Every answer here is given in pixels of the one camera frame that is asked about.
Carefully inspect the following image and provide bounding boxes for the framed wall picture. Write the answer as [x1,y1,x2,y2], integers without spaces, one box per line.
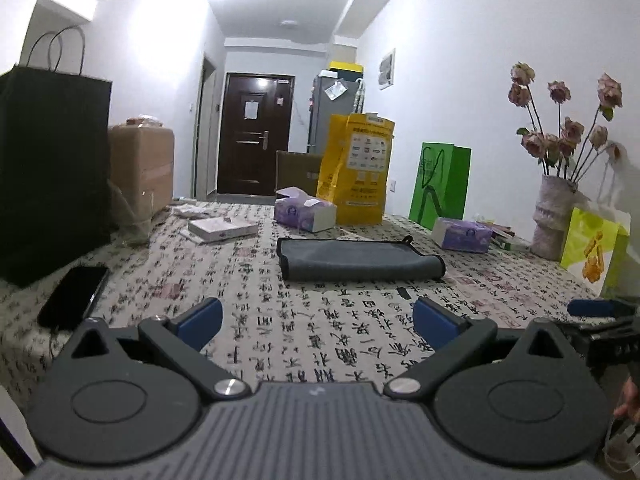
[378,48,396,91]

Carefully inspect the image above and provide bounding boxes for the yellow printed bag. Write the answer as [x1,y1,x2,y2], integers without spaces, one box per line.
[316,112,396,226]

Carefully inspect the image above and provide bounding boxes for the black paper bag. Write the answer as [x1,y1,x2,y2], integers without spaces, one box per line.
[0,25,114,289]

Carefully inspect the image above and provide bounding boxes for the grey towel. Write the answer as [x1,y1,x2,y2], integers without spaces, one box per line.
[276,235,446,282]

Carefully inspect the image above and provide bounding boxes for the person's right hand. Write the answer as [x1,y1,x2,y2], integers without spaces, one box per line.
[612,374,640,422]

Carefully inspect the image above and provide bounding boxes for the white flat box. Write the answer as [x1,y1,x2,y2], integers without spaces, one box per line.
[180,218,259,244]

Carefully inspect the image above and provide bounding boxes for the dark brown door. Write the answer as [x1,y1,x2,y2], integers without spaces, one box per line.
[217,72,296,196]

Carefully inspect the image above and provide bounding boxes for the closed purple tissue box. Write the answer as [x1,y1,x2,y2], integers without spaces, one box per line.
[431,217,494,254]

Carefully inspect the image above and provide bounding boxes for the open purple tissue box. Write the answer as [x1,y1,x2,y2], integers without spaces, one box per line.
[273,186,338,233]

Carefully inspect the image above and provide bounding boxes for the brown flat cardboard box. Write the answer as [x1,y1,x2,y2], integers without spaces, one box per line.
[275,150,324,197]

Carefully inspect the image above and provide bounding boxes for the white textured vase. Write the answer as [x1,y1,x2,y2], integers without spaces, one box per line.
[530,174,579,261]

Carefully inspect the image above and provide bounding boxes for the stack of books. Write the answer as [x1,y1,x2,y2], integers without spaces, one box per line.
[472,215,531,252]

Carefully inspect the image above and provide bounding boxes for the black smartphone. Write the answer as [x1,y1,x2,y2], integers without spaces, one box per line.
[37,265,111,332]

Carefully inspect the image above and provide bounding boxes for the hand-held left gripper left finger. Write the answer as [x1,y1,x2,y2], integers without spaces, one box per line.
[70,297,252,402]

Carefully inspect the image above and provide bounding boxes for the green paper bag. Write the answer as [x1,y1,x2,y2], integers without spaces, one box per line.
[408,142,472,230]

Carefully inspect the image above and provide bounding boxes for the white plastic bag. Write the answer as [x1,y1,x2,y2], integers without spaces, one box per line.
[582,142,640,231]

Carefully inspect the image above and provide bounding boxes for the brown taped cardboard box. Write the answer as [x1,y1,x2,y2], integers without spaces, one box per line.
[108,118,175,221]

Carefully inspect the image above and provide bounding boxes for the grey refrigerator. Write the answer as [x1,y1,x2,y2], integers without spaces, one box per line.
[307,73,365,156]

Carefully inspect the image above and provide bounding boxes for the yellow box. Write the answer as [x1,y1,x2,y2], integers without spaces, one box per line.
[328,61,365,81]

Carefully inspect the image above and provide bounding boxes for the lime green gift bag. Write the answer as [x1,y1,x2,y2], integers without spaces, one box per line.
[560,207,631,297]

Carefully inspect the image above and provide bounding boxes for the loose white papers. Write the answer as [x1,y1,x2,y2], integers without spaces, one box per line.
[170,198,213,219]

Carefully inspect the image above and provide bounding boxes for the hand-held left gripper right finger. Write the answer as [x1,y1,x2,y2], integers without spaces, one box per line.
[383,297,577,404]

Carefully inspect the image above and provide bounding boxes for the calligraphy printed tablecloth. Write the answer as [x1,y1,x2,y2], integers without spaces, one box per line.
[0,199,601,411]

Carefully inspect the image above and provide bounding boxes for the clear plastic bag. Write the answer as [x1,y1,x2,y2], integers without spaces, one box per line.
[107,180,171,247]

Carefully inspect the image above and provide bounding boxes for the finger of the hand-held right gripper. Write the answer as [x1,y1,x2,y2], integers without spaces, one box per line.
[568,297,640,319]

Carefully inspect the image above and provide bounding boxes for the dried pink roses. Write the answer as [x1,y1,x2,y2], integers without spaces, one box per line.
[508,62,624,183]

